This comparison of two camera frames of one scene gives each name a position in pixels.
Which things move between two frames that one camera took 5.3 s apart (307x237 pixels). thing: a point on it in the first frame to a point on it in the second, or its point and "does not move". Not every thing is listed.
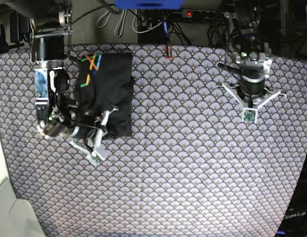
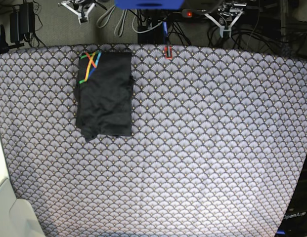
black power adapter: (19, 25) does not move
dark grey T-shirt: (103, 82) does not move
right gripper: (85, 129) to (80, 3)
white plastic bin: (14, 217) does not move
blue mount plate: (149, 5) does not move
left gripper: (252, 87) to (228, 9)
